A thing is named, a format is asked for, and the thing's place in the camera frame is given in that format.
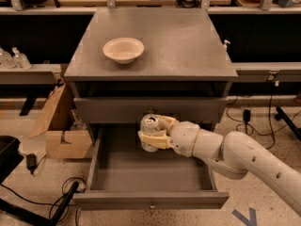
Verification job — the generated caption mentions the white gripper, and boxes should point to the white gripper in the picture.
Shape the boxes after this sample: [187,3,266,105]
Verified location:
[138,115,200,157]

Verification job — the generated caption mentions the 7up soda can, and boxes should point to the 7up soda can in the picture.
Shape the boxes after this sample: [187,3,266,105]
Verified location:
[138,114,161,153]

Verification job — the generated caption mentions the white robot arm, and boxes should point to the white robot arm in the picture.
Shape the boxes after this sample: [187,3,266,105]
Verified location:
[138,114,301,215]

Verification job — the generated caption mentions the open grey lower drawer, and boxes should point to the open grey lower drawer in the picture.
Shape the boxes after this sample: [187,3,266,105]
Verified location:
[73,124,229,210]

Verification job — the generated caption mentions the grey drawer cabinet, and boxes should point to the grey drawer cabinet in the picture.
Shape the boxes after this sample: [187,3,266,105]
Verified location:
[65,8,237,138]

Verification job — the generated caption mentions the closed grey upper drawer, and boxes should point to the closed grey upper drawer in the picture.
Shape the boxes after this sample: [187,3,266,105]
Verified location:
[74,97,226,123]

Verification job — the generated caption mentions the black power adapter right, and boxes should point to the black power adapter right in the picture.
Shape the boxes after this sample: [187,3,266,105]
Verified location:
[243,109,251,123]

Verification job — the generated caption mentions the black power adapter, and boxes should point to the black power adapter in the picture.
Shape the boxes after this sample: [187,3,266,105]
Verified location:
[243,109,251,123]
[26,153,37,174]

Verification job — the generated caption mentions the white ceramic bowl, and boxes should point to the white ceramic bowl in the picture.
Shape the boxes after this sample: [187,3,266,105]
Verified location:
[103,38,145,64]

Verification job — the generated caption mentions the brown cardboard box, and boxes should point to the brown cardboard box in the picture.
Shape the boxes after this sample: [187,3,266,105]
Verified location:
[28,84,92,159]

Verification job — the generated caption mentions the white pump bottle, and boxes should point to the white pump bottle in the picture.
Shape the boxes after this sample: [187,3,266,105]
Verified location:
[223,40,230,51]

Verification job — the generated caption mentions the black power adapter left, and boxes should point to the black power adapter left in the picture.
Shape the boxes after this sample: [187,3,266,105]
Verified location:
[26,153,37,174]

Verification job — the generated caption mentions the black bin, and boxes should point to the black bin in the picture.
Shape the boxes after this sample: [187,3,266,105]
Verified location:
[0,136,24,184]

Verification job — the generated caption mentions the clear sanitizer bottle right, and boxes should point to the clear sanitizer bottle right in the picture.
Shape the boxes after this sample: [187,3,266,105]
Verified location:
[12,47,31,70]

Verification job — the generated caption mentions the clear sanitizer bottle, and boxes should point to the clear sanitizer bottle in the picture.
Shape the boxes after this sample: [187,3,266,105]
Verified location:
[12,47,31,70]
[0,48,15,69]

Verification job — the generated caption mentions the clear sanitizer bottle left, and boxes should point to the clear sanitizer bottle left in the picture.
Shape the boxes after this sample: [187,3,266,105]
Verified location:
[0,48,15,69]

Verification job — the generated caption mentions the black chair base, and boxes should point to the black chair base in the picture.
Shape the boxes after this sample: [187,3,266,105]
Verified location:
[0,181,80,226]

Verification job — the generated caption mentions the black floor cable right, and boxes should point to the black floor cable right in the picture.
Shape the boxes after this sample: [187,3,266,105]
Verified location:
[225,78,301,150]

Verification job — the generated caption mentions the black floor cable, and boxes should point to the black floor cable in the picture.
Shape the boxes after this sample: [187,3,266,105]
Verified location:
[225,78,301,150]
[0,153,87,226]

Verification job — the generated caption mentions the black floor cable left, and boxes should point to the black floor cable left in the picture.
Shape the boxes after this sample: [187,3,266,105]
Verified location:
[0,153,87,226]

